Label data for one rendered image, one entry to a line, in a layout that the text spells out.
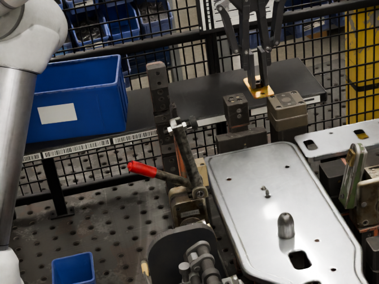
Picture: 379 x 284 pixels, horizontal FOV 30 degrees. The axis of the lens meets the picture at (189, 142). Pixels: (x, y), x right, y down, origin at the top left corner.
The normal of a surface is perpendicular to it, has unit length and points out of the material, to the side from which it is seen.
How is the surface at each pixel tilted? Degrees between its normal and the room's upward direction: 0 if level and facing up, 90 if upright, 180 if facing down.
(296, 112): 89
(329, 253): 0
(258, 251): 0
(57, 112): 90
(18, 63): 92
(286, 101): 0
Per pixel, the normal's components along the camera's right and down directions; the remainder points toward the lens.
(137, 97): -0.12, -0.84
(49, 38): 0.89, 0.24
